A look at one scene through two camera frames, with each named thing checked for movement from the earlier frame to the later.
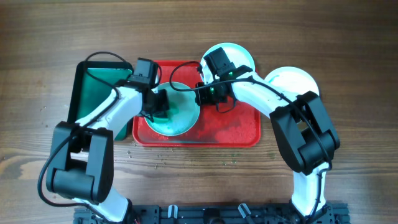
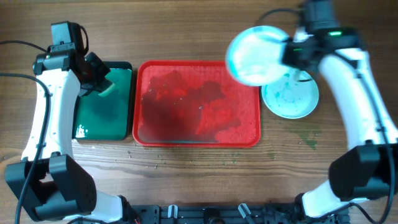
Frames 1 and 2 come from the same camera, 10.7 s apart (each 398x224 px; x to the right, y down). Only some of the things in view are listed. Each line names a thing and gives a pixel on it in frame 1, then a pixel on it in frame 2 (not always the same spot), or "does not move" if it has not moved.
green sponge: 162,119 to 108,90
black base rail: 222,214 does not move
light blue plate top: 237,55 to 253,55
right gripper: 201,98 to 284,45
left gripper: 163,104 to 102,71
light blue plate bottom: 188,114 to 293,98
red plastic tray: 237,124 does not move
